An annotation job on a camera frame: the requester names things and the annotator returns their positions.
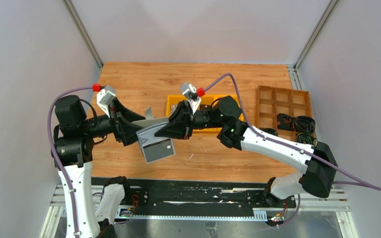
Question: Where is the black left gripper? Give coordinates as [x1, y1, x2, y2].
[81, 96, 152, 144]

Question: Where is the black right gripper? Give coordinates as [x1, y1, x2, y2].
[154, 101, 225, 141]

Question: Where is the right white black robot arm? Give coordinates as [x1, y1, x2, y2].
[155, 96, 337, 207]

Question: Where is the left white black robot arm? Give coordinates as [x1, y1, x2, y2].
[50, 95, 145, 238]

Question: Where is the yellow plastic bin row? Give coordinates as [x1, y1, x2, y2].
[165, 94, 227, 133]

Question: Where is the dark rolled tie front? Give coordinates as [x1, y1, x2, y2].
[260, 128, 278, 136]

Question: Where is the wooden compartment tray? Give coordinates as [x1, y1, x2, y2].
[254, 85, 318, 146]

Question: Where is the green patterned rolled tie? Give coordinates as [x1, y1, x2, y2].
[296, 132, 317, 146]

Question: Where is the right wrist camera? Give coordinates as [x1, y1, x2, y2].
[180, 82, 201, 114]

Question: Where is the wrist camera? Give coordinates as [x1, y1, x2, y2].
[96, 85, 116, 118]
[180, 82, 201, 114]

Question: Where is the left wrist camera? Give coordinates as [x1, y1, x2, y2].
[96, 85, 116, 118]

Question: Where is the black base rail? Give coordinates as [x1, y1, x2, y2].
[92, 177, 332, 218]

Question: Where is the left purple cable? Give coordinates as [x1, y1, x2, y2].
[47, 83, 101, 238]

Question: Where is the purple cable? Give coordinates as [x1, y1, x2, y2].
[196, 72, 381, 227]
[47, 83, 101, 238]

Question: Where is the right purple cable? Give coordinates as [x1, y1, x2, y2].
[196, 72, 381, 227]

